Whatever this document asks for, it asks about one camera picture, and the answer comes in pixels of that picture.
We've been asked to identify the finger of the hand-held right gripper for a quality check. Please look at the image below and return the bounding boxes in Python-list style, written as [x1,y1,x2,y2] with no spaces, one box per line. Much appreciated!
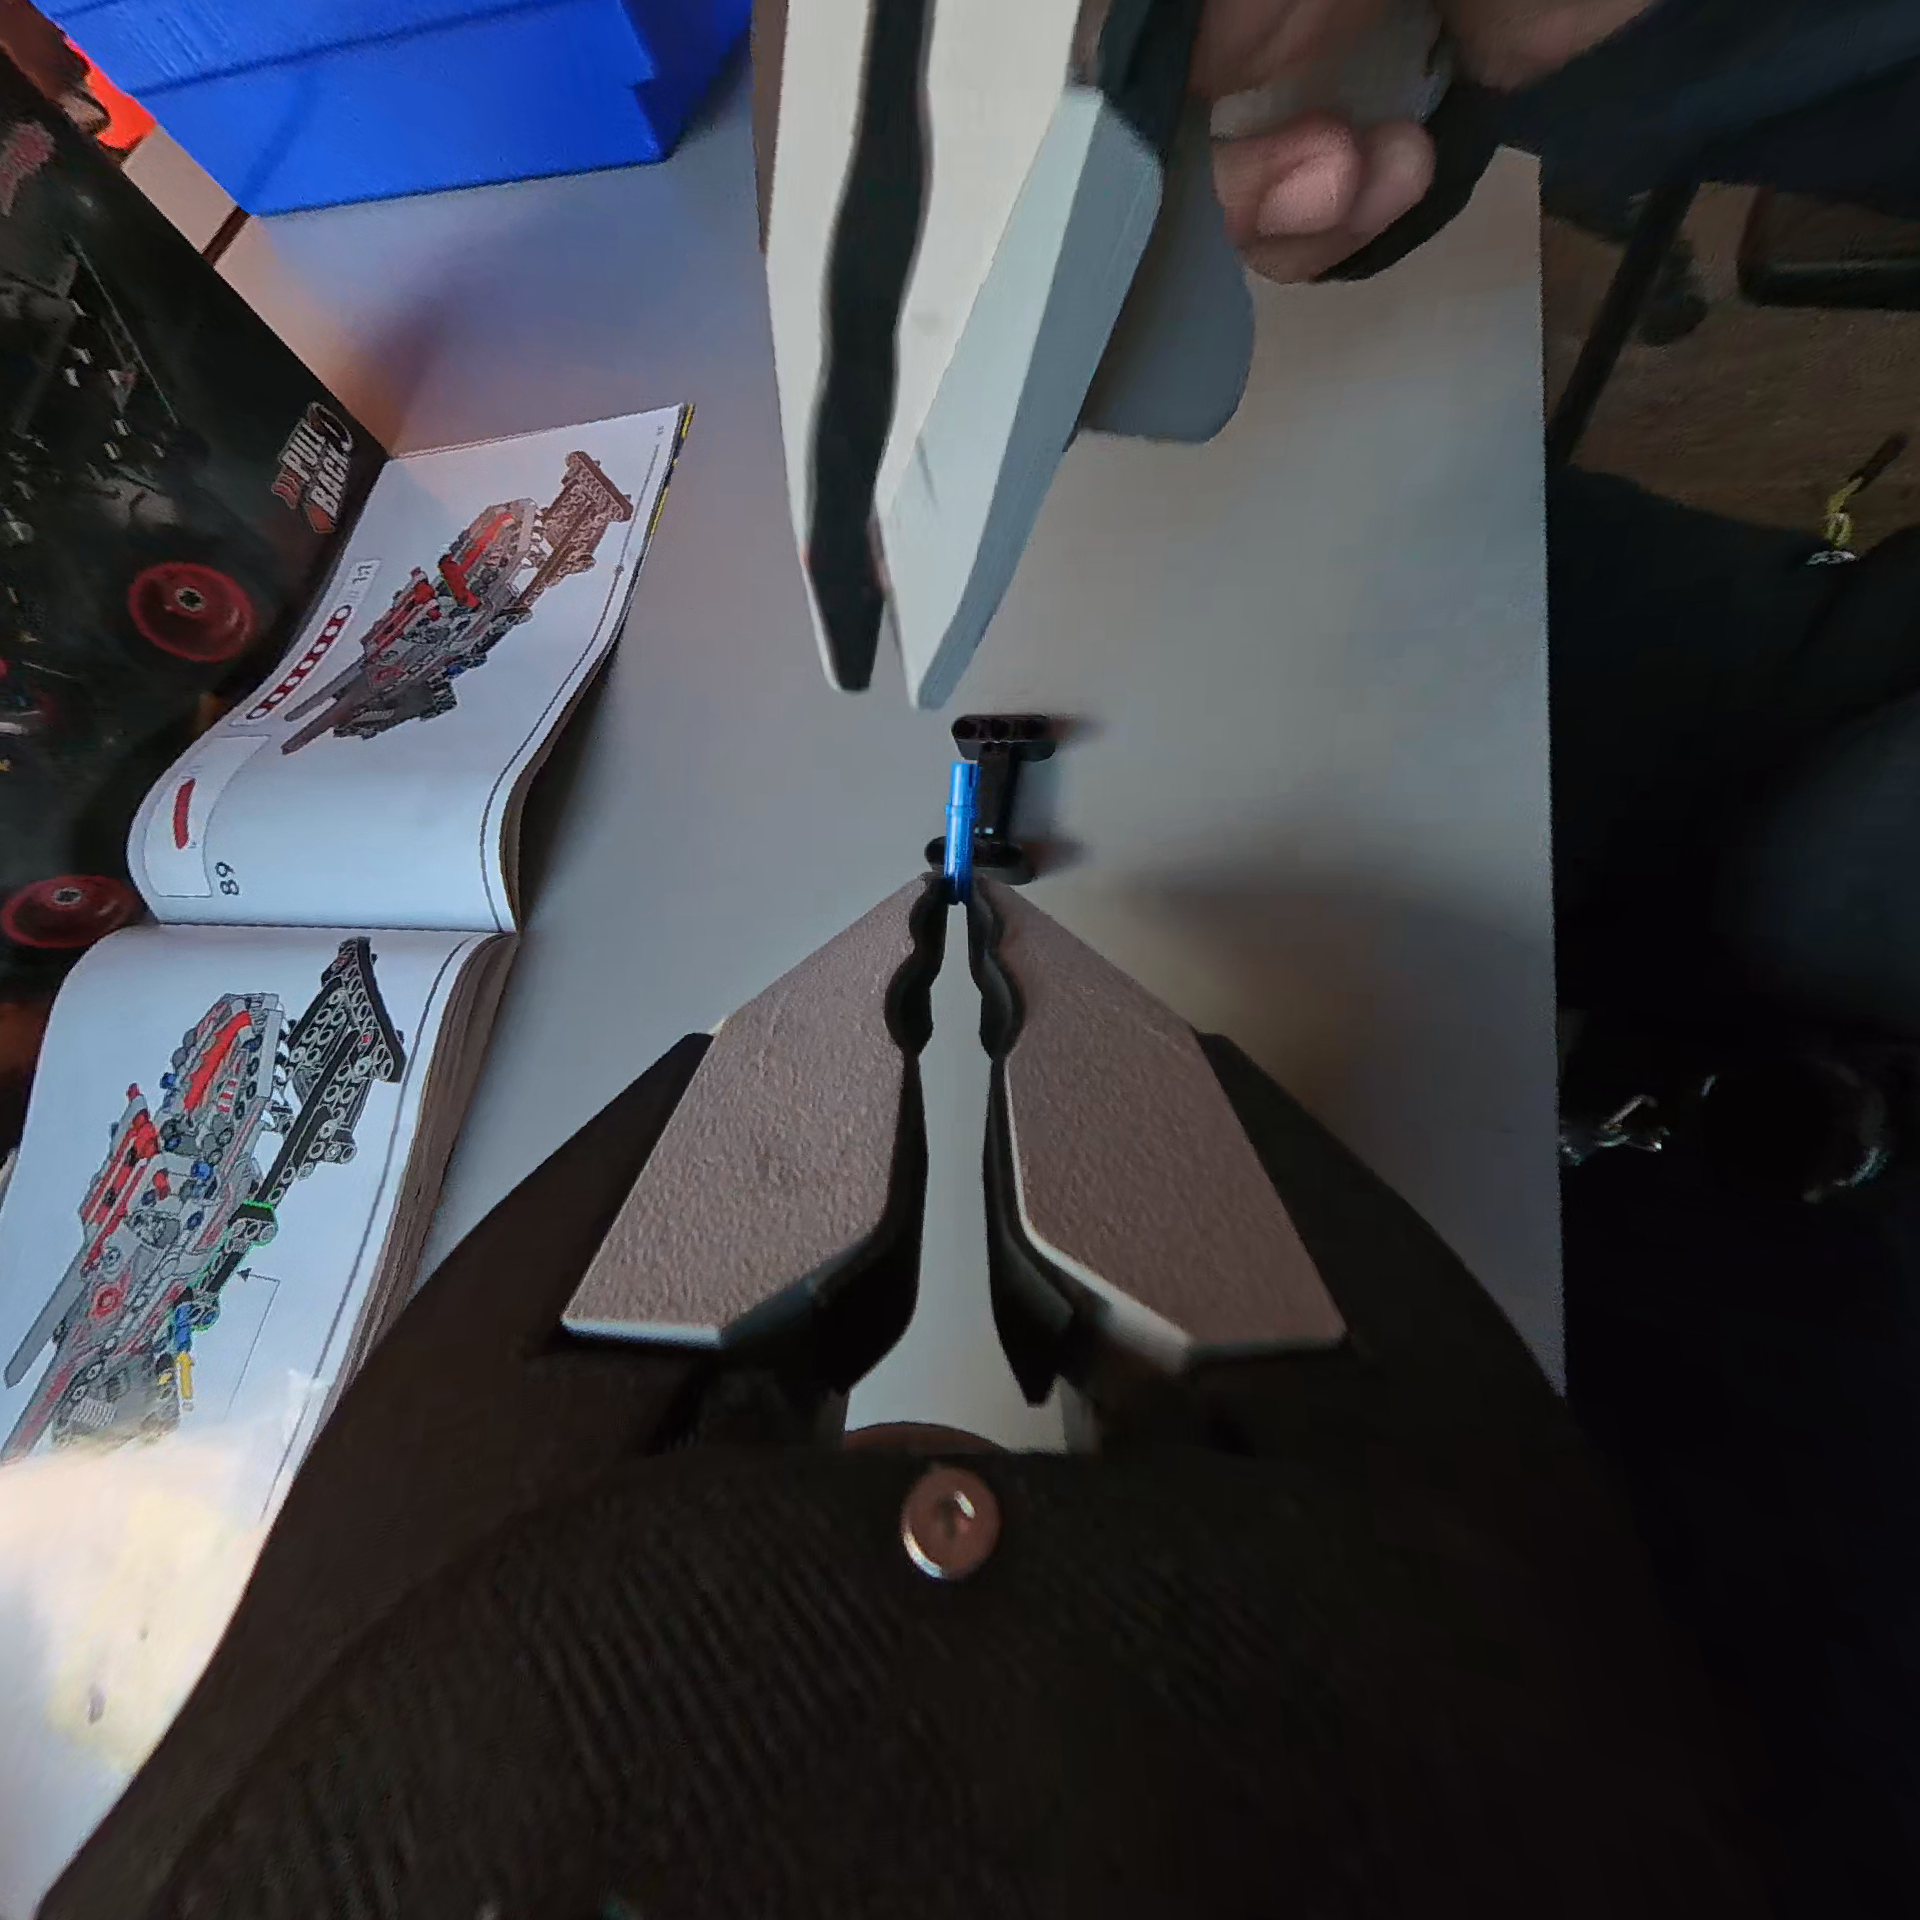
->
[749,0,927,695]
[872,0,1167,711]

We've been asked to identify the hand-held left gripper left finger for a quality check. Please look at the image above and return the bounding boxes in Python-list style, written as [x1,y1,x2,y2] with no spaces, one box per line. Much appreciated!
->
[561,872,951,1396]

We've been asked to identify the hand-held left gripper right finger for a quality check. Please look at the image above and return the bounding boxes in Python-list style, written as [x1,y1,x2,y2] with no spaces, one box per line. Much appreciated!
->
[959,872,1347,1412]

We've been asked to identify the black lego frame piece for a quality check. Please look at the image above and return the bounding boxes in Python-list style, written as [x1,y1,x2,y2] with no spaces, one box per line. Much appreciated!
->
[949,716,1061,887]

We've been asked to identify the person's right forearm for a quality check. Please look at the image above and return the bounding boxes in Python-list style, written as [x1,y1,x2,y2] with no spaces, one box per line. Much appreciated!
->
[1440,0,1920,170]

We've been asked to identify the open lego instruction booklet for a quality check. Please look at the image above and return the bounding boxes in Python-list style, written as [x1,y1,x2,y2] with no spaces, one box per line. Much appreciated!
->
[0,403,696,1532]

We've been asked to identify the black lego set box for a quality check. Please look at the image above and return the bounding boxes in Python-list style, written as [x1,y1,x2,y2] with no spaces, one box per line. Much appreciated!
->
[0,59,394,1051]

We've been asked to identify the person's right hand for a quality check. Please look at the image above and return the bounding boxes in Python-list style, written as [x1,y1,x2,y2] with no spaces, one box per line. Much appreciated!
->
[1190,0,1651,280]

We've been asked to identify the blue plastic bin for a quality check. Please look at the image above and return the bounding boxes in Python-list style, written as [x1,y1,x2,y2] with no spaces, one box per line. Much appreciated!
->
[29,0,752,216]

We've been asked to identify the black metal chair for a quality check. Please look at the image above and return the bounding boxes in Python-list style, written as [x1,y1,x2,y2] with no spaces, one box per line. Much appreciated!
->
[1544,151,1920,470]

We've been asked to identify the metal carabiner clip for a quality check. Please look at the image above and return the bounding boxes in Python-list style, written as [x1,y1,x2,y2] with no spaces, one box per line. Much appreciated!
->
[1558,1087,1670,1173]

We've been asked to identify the person's dark trousers legs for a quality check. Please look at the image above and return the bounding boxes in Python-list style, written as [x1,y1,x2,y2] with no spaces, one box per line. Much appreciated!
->
[1544,464,1920,1920]

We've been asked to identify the yellow black keychain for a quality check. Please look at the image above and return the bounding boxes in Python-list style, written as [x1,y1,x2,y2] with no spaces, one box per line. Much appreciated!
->
[1808,434,1905,568]

